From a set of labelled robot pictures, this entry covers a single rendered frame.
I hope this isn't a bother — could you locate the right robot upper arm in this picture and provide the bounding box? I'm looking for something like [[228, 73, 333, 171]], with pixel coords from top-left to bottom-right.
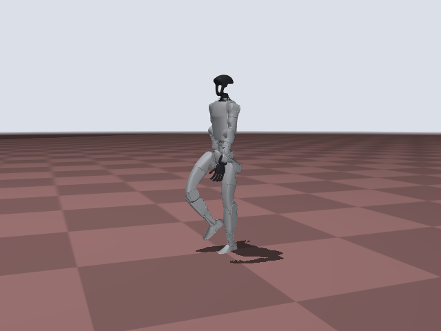
[[208, 103, 214, 136]]

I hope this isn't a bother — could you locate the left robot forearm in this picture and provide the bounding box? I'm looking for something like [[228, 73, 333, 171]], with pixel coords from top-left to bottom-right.
[[220, 129, 234, 163]]

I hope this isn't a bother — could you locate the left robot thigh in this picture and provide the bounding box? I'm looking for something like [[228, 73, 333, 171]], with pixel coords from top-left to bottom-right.
[[221, 157, 242, 212]]

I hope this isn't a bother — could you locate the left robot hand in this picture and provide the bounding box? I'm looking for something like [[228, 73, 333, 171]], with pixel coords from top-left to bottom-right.
[[209, 155, 227, 181]]

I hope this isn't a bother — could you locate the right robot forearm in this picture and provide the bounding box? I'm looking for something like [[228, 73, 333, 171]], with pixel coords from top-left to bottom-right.
[[209, 134, 219, 151]]

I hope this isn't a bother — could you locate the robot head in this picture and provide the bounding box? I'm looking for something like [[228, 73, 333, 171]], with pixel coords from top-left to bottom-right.
[[214, 74, 234, 101]]

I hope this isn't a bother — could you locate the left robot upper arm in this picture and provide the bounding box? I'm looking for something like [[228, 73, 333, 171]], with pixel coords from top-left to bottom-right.
[[223, 102, 240, 138]]

